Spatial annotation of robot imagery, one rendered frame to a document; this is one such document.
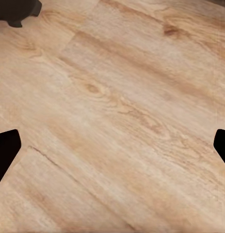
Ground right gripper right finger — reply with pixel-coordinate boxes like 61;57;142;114
213;129;225;162

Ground cauldron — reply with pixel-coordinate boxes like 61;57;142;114
0;0;42;28

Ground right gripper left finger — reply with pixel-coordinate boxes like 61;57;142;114
0;129;21;181

